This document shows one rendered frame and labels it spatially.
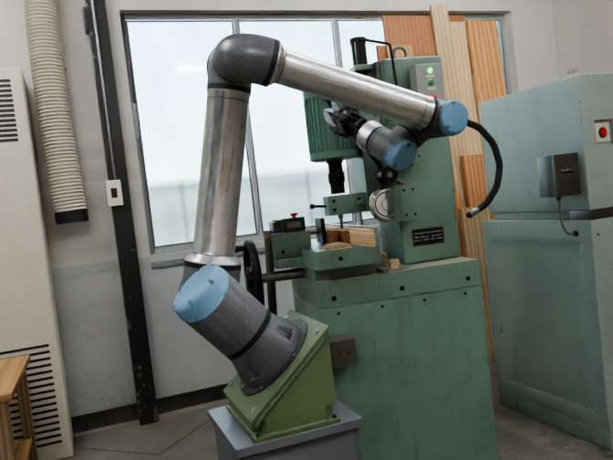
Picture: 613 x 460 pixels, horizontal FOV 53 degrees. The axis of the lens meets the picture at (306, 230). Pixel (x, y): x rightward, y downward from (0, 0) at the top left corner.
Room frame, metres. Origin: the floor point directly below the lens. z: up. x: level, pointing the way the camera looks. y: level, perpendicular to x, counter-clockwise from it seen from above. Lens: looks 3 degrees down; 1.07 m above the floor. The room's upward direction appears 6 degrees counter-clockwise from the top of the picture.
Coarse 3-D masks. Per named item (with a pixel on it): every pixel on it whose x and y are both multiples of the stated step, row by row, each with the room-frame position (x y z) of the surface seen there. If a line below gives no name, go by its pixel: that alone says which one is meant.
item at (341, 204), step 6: (324, 198) 2.22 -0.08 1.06; (330, 198) 2.17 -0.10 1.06; (336, 198) 2.18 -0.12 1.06; (342, 198) 2.18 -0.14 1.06; (348, 198) 2.19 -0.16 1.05; (354, 198) 2.19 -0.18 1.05; (360, 198) 2.20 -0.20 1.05; (324, 204) 2.23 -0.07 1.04; (330, 204) 2.17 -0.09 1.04; (336, 204) 2.18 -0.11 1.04; (342, 204) 2.18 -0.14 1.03; (348, 204) 2.19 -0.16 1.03; (354, 204) 2.19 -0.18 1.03; (330, 210) 2.17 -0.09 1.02; (336, 210) 2.17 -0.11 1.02; (342, 210) 2.18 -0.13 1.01; (348, 210) 2.19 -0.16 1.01; (354, 210) 2.19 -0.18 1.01; (342, 216) 2.21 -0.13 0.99
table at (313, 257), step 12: (312, 240) 2.46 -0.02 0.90; (312, 252) 1.98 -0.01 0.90; (324, 252) 1.93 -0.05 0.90; (336, 252) 1.93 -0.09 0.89; (348, 252) 1.94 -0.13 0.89; (360, 252) 1.95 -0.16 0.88; (372, 252) 1.96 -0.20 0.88; (276, 264) 2.11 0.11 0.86; (288, 264) 2.11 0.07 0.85; (300, 264) 2.12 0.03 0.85; (312, 264) 2.00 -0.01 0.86; (324, 264) 1.93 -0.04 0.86; (336, 264) 1.93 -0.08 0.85; (348, 264) 1.94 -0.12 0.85; (360, 264) 1.95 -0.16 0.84
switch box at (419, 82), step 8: (424, 64) 2.12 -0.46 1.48; (432, 64) 2.12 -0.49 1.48; (440, 64) 2.13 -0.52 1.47; (416, 72) 2.11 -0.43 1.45; (424, 72) 2.11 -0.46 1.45; (432, 72) 2.12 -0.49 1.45; (440, 72) 2.12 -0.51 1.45; (416, 80) 2.11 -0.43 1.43; (424, 80) 2.11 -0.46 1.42; (440, 80) 2.12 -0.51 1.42; (416, 88) 2.12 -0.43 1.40; (424, 88) 2.11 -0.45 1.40; (440, 88) 2.12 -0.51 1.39; (440, 96) 2.12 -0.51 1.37
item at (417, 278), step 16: (400, 272) 2.03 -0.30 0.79; (416, 272) 2.04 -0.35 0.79; (432, 272) 2.05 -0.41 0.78; (448, 272) 2.06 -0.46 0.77; (464, 272) 2.08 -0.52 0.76; (304, 288) 2.17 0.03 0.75; (320, 288) 1.97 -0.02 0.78; (336, 288) 1.98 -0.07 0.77; (352, 288) 1.99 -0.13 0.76; (368, 288) 2.00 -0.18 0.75; (384, 288) 2.01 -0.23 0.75; (400, 288) 2.02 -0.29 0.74; (416, 288) 2.04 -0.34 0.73; (432, 288) 2.05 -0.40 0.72; (448, 288) 2.06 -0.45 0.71; (320, 304) 1.97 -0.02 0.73; (336, 304) 1.98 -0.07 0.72; (352, 304) 1.99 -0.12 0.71
